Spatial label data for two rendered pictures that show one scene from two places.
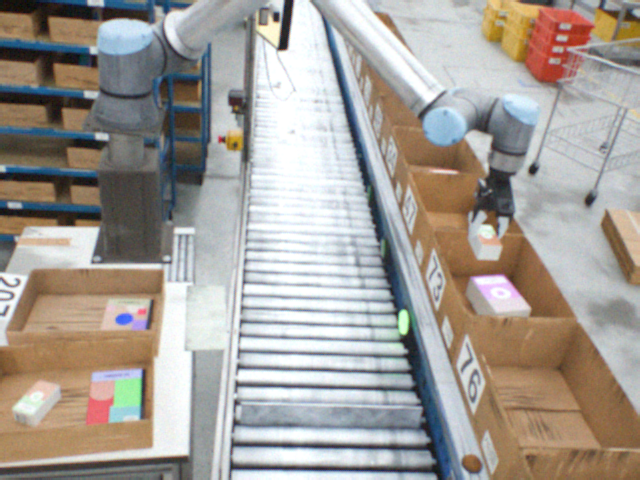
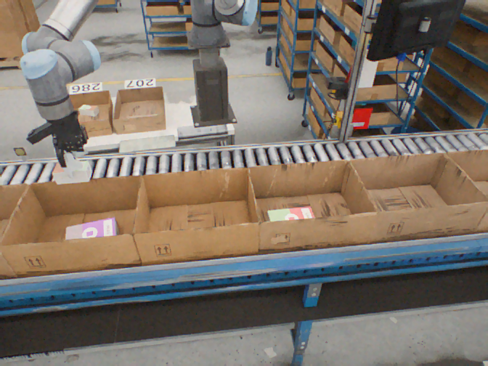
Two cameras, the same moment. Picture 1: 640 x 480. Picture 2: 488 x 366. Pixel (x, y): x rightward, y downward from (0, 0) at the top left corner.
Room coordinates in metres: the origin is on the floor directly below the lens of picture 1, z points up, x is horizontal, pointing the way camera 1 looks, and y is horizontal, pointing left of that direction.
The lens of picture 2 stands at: (1.97, -1.37, 1.88)
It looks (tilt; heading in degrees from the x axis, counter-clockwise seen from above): 40 degrees down; 90
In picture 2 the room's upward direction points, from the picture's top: straight up
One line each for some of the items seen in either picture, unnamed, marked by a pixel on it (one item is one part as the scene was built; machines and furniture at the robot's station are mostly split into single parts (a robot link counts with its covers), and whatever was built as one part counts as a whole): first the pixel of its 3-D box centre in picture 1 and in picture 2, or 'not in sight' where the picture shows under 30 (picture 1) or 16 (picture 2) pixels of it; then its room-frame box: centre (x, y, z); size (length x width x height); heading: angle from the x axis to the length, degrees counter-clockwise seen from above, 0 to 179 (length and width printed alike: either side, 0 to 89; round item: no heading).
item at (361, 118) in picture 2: not in sight; (356, 119); (2.59, 0.39, 0.85); 0.16 x 0.01 x 0.13; 7
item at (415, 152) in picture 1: (432, 169); (306, 205); (2.19, -0.42, 0.96); 0.39 x 0.29 x 0.17; 7
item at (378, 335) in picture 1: (320, 333); (135, 189); (1.44, -0.05, 0.72); 0.52 x 0.05 x 0.05; 97
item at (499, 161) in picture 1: (505, 157); (55, 106); (1.43, -0.44, 1.38); 0.10 x 0.09 x 0.05; 97
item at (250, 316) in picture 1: (319, 320); (149, 187); (1.51, -0.04, 0.72); 0.52 x 0.05 x 0.05; 97
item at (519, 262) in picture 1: (491, 295); (83, 224); (1.42, -0.51, 0.96); 0.39 x 0.29 x 0.17; 7
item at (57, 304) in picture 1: (93, 311); (141, 109); (1.34, 0.61, 0.80); 0.38 x 0.28 x 0.10; 101
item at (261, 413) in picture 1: (331, 417); not in sight; (1.09, -0.09, 0.76); 0.46 x 0.01 x 0.09; 97
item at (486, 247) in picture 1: (484, 242); (72, 172); (1.41, -0.45, 1.14); 0.10 x 0.06 x 0.05; 7
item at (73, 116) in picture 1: (114, 109); (363, 80); (2.81, 1.04, 0.79); 0.40 x 0.30 x 0.10; 98
